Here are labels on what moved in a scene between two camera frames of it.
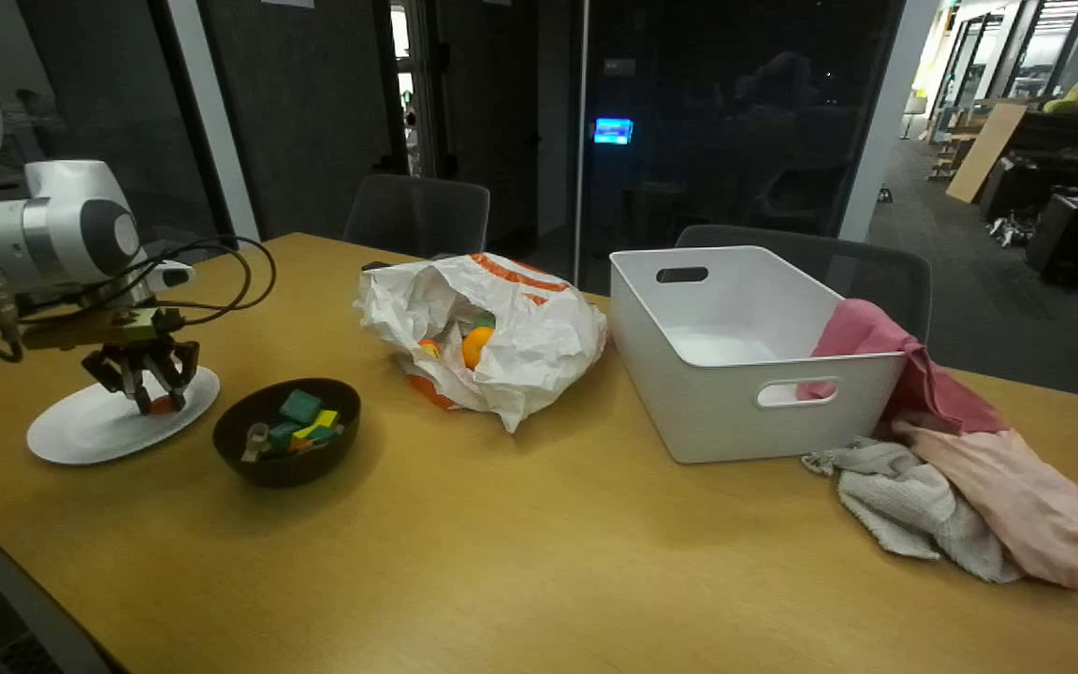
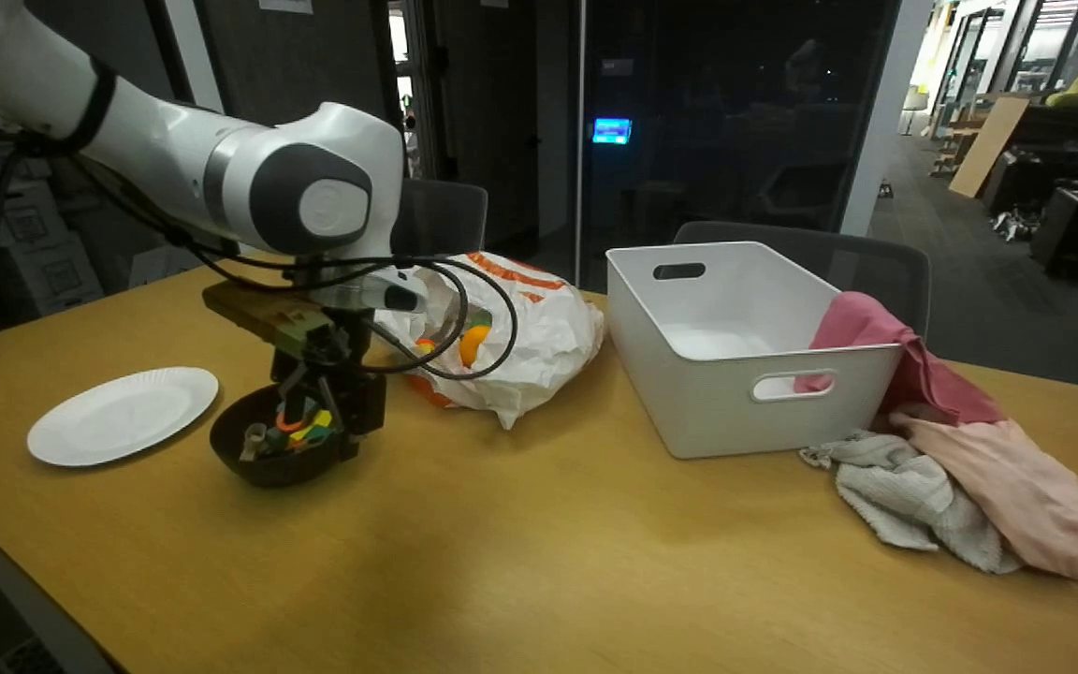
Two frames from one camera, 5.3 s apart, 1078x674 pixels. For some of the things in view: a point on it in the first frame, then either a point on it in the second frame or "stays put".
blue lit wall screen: (611, 131) stays put
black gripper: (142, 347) to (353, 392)
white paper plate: (102, 423) stays put
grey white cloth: (904, 504) stays put
